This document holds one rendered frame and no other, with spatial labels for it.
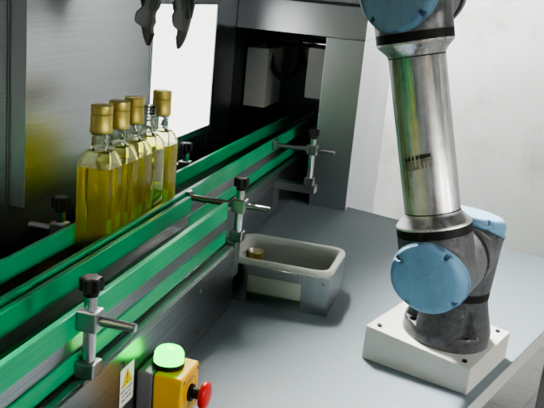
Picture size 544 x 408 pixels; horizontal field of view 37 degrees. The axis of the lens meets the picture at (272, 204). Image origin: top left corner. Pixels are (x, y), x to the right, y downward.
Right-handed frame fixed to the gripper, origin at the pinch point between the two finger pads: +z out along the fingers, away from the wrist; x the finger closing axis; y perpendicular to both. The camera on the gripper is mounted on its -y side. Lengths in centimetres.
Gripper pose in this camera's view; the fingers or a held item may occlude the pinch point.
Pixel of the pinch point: (165, 40)
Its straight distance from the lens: 148.5
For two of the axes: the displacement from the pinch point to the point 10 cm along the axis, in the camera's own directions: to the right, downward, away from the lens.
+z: -0.9, 9.6, 2.6
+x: 9.6, 1.6, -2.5
